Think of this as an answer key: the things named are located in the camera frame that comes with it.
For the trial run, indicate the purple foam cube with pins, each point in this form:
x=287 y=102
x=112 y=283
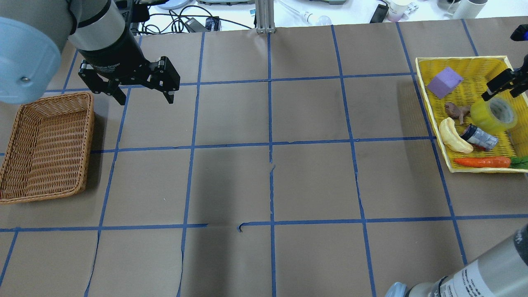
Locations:
x=444 y=82

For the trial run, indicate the white paper cup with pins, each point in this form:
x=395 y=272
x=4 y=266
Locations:
x=400 y=10

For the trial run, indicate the black power adapter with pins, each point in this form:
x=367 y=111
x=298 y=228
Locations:
x=380 y=14

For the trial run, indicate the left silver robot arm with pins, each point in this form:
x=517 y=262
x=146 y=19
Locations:
x=35 y=32

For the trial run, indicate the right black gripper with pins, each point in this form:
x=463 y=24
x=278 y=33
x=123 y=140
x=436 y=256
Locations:
x=505 y=81

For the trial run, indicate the yellow tape roll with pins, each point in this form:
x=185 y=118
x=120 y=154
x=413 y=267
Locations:
x=494 y=116

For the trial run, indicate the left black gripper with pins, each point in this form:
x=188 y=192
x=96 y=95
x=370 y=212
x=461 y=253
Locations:
x=116 y=55

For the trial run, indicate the small dark jar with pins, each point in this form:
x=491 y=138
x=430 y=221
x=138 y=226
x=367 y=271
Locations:
x=479 y=138

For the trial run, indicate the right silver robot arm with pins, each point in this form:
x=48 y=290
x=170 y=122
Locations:
x=499 y=272

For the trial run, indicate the orange toy carrot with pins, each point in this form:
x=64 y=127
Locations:
x=493 y=162

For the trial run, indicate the white light bulb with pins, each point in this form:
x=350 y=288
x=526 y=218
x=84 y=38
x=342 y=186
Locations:
x=306 y=16

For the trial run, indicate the white mug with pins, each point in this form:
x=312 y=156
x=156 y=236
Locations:
x=465 y=9

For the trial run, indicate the brown wicker basket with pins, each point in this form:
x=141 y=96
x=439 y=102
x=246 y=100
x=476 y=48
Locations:
x=48 y=152

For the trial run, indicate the aluminium frame post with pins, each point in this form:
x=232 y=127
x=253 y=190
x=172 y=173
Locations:
x=265 y=17

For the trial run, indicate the brown toy figure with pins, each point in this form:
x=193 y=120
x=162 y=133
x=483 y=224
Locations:
x=457 y=112

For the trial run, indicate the yellow toy banana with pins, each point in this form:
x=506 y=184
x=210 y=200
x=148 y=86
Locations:
x=450 y=137

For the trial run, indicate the blue plate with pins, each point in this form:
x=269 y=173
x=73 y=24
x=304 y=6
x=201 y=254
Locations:
x=173 y=4

